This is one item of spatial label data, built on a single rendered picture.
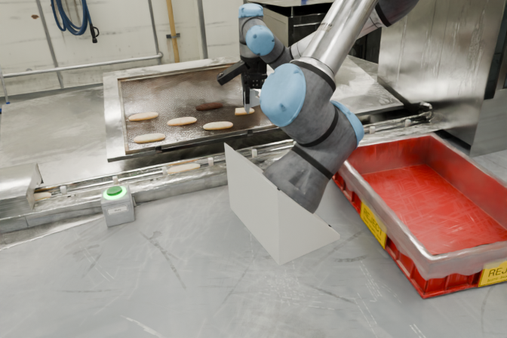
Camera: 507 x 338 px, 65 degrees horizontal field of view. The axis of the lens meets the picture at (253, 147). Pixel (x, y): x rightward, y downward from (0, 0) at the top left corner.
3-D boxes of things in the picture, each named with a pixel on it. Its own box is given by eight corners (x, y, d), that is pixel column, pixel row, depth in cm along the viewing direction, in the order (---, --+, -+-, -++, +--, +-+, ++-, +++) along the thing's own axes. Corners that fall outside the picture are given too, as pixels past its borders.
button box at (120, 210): (107, 239, 104) (97, 204, 98) (107, 221, 110) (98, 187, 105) (139, 231, 106) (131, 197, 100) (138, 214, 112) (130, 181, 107)
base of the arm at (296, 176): (323, 222, 93) (350, 188, 93) (289, 198, 83) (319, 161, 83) (285, 188, 104) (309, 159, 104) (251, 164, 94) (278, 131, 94)
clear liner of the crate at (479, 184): (421, 305, 76) (428, 266, 71) (325, 175, 118) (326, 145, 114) (569, 270, 82) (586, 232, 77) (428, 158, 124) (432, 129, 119)
